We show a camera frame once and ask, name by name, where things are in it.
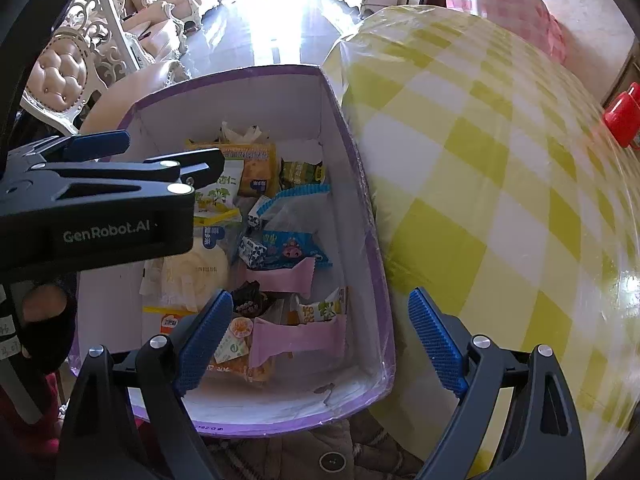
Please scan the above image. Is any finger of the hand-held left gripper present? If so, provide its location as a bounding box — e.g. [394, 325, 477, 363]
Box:
[0, 147, 226, 216]
[10, 129, 132, 166]

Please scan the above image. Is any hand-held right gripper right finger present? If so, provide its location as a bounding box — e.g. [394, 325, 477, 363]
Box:
[407, 287, 588, 480]

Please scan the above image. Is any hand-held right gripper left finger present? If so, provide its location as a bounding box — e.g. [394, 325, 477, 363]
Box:
[57, 287, 236, 480]

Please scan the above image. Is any orange yellow snack packet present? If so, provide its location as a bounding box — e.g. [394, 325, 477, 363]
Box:
[210, 315, 276, 383]

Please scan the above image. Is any dark brown snack packet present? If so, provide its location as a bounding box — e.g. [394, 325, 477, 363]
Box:
[231, 282, 273, 318]

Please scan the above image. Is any clear round pastry packet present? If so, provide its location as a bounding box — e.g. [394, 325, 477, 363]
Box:
[142, 210, 241, 338]

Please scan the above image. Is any beige snack packet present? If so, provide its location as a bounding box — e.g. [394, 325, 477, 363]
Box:
[220, 121, 273, 146]

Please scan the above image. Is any orange cracker packet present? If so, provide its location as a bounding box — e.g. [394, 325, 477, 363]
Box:
[220, 142, 278, 198]

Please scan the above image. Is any pink snack packet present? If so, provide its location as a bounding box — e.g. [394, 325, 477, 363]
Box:
[249, 315, 347, 368]
[245, 257, 317, 293]

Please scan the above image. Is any blue white small candy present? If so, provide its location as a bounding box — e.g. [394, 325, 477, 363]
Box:
[247, 195, 273, 231]
[237, 235, 268, 268]

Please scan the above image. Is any white green snack packet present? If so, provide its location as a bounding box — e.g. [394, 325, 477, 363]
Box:
[295, 287, 348, 326]

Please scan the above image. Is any white purple-edged cardboard box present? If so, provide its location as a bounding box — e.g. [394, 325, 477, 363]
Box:
[67, 64, 397, 438]

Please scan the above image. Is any blue cartoon snack packet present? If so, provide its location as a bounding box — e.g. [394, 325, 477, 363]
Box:
[260, 230, 333, 268]

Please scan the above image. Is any clear blue-edged snack packet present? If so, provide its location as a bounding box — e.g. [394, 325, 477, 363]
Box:
[250, 185, 333, 241]

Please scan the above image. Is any person's left hand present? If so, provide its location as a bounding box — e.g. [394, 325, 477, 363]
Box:
[20, 282, 78, 376]

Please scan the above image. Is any tan upholstered seat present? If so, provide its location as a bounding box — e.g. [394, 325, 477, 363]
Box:
[80, 62, 193, 133]

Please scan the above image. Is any beige tufted ornate chair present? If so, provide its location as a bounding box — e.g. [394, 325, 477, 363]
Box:
[20, 27, 108, 136]

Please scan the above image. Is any white ornate partition screen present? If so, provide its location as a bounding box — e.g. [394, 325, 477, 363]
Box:
[75, 0, 143, 86]

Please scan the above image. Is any person's red garment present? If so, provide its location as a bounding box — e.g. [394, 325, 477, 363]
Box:
[0, 375, 66, 480]

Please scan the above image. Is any red thermos jug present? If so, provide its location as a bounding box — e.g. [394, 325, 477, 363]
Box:
[602, 82, 640, 151]

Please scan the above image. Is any pink checked chair cover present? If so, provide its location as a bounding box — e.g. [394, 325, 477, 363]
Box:
[442, 0, 568, 58]

